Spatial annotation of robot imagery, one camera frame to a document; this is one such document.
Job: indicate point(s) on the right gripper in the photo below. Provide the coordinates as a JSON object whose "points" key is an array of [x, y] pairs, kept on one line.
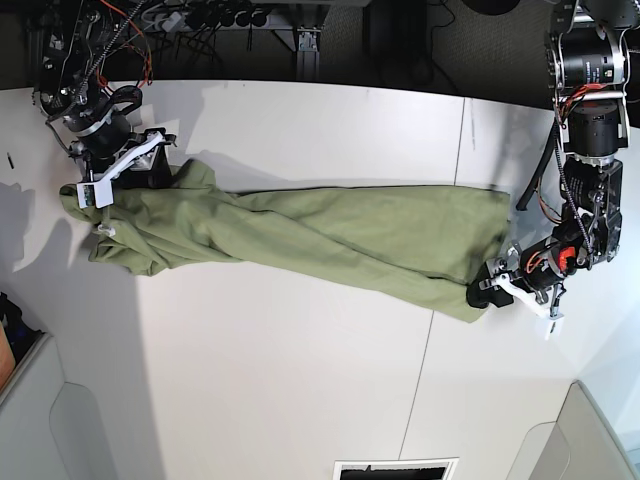
{"points": [[104, 137]]}

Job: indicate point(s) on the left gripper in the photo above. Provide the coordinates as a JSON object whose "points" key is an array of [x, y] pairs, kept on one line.
{"points": [[535, 276]]}

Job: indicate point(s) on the green t-shirt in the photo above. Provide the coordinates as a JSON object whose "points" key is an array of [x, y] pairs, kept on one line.
{"points": [[422, 244]]}

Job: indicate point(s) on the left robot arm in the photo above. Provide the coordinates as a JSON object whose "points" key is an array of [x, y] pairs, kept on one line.
{"points": [[589, 67]]}

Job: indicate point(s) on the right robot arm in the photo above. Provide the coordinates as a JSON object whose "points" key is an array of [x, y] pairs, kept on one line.
{"points": [[70, 42]]}

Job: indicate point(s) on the aluminium table leg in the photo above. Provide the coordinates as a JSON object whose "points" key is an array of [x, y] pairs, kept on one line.
{"points": [[304, 45]]}

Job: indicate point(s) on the wooden brown object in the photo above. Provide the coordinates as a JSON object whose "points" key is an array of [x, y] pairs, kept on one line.
{"points": [[7, 360]]}

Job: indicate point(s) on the black round base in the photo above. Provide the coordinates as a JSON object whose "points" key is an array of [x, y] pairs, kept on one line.
{"points": [[491, 7]]}

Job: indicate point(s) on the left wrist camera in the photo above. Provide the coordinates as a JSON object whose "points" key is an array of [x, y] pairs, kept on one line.
{"points": [[548, 329]]}

